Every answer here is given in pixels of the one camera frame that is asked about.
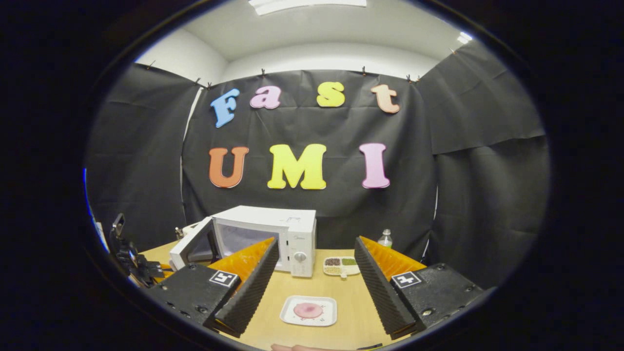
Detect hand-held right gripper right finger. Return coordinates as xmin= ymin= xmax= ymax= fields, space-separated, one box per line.
xmin=354 ymin=236 xmax=498 ymax=340

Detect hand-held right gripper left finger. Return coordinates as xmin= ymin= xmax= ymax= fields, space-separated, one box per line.
xmin=141 ymin=237 xmax=280 ymax=338

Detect pink ham slice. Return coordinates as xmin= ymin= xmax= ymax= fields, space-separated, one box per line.
xmin=293 ymin=302 xmax=324 ymax=319

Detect white square plate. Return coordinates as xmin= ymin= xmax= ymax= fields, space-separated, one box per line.
xmin=279 ymin=295 xmax=338 ymax=327

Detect white microwave oven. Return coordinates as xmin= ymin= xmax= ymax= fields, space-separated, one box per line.
xmin=169 ymin=205 xmax=317 ymax=278

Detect white and blue sign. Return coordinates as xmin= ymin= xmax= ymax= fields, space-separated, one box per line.
xmin=84 ymin=168 xmax=109 ymax=253

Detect white divided dish with beans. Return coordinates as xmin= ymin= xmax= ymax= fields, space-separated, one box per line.
xmin=323 ymin=256 xmax=361 ymax=279

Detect white toaster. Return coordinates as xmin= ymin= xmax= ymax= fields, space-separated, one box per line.
xmin=175 ymin=222 xmax=203 ymax=240

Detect row of cloth clips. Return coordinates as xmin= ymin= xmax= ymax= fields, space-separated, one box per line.
xmin=146 ymin=47 xmax=457 ymax=89

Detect long ceiling light panel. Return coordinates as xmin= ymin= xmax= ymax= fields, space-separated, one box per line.
xmin=249 ymin=0 xmax=367 ymax=16

